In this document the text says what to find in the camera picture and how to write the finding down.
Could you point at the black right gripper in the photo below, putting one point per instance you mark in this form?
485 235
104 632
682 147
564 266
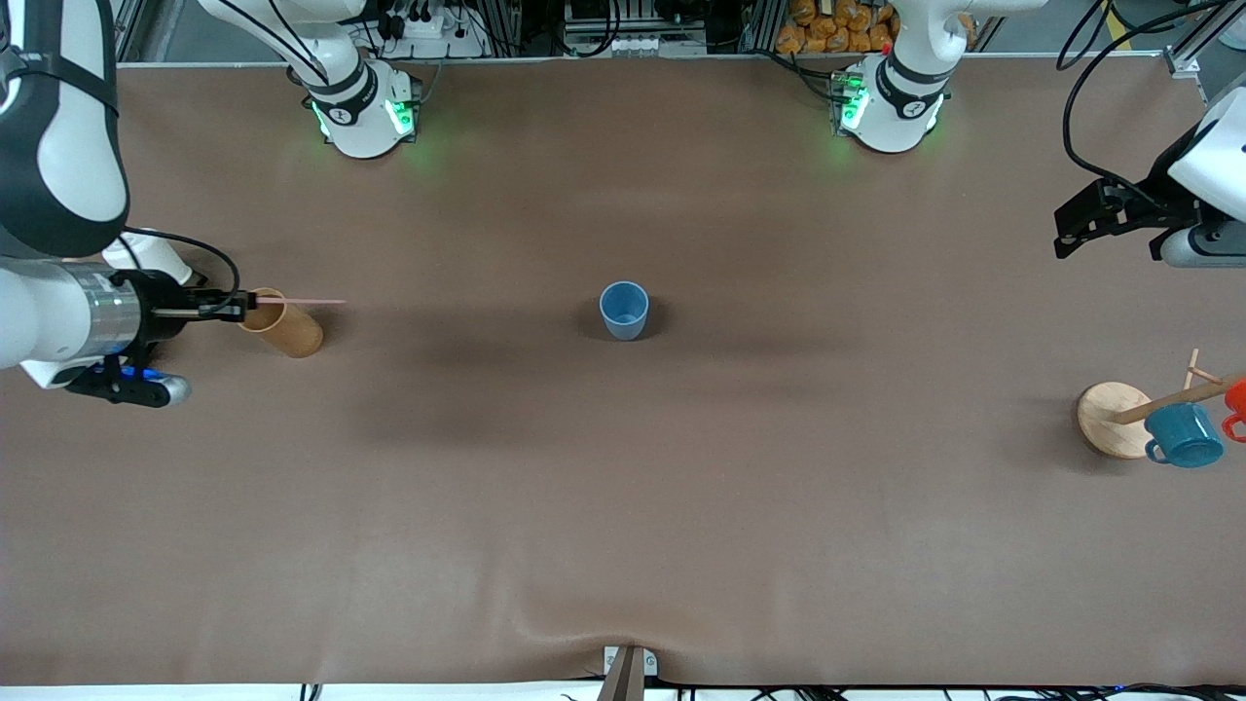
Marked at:
162 305

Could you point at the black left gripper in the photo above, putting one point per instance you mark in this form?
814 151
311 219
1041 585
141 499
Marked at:
1165 198

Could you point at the pink straw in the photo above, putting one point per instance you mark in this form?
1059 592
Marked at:
302 302

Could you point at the light blue plastic cup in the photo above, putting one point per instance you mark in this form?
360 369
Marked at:
624 312

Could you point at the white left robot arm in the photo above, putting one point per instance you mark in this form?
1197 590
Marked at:
900 107

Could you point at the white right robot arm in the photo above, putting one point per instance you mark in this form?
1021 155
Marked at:
58 146

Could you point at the white paper cup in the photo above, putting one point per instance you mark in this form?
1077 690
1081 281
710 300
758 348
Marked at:
146 258

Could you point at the brown cylindrical holder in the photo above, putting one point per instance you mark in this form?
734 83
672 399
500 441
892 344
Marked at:
292 336

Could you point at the wooden mug tree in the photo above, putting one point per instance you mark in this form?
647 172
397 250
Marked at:
1110 414

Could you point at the orange ceramic mug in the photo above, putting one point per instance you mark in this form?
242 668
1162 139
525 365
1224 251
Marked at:
1237 399

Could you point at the teal ceramic mug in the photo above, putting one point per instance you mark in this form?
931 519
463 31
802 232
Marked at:
1186 436

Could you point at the pile of orange bread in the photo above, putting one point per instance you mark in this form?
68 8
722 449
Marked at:
837 29

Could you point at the white power strip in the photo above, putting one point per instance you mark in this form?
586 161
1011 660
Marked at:
428 34

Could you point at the brown table cloth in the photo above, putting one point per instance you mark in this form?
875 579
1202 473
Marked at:
623 487

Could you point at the white terminal strip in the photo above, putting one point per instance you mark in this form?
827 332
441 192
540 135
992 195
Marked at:
642 44

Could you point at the aluminium frame profile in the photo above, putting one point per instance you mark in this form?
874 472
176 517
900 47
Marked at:
1192 49
146 34

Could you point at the brown camera pole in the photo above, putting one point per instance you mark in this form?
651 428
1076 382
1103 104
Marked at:
623 682

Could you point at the grey metal bracket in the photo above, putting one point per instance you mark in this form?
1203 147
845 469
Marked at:
648 664

